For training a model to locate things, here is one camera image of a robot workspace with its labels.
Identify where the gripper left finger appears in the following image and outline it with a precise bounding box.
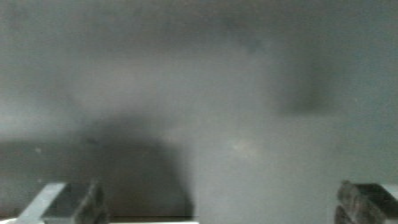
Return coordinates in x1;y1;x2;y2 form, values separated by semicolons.
17;182;111;224

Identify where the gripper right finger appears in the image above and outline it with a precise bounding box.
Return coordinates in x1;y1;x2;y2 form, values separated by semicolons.
335;181;398;224

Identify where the white drawer cabinet frame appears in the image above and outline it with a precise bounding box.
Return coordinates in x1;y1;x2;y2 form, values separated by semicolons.
0;0;398;224

